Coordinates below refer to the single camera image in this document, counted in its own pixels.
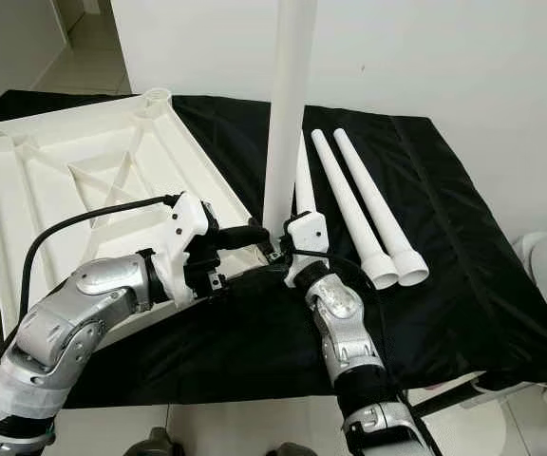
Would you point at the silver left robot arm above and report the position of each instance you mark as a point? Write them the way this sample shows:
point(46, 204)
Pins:
point(84, 323)

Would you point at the black table cloth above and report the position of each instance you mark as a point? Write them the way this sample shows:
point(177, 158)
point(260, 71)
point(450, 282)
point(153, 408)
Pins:
point(473, 304)

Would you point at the grey robot left foot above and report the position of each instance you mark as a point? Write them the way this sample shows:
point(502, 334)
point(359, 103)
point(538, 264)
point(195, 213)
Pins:
point(155, 443)

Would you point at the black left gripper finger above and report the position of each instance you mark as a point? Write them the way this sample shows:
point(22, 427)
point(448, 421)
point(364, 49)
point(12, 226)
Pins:
point(245, 237)
point(254, 279)

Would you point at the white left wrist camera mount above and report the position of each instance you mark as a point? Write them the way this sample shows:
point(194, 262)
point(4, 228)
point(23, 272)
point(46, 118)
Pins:
point(188, 228)

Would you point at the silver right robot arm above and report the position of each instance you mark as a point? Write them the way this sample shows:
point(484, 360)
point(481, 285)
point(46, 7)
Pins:
point(349, 332)

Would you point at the white plastic table leg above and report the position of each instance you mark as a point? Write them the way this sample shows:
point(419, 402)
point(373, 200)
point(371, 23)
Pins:
point(291, 95)
point(349, 209)
point(378, 204)
point(306, 176)

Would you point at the white plastic table top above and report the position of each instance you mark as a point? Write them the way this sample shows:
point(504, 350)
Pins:
point(55, 180)

